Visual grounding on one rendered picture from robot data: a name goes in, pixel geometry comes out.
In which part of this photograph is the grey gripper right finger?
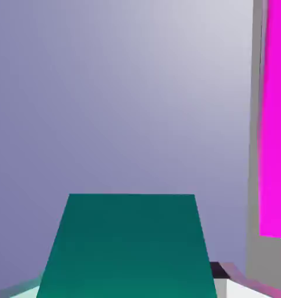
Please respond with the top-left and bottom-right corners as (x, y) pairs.
(209, 261), (281, 298)

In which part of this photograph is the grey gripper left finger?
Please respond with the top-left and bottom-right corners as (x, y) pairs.
(0, 270), (45, 298)

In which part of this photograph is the small teal cube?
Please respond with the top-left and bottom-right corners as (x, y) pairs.
(36, 193), (218, 298)

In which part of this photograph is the large magenta box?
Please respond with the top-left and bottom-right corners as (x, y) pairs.
(257, 0), (281, 240)

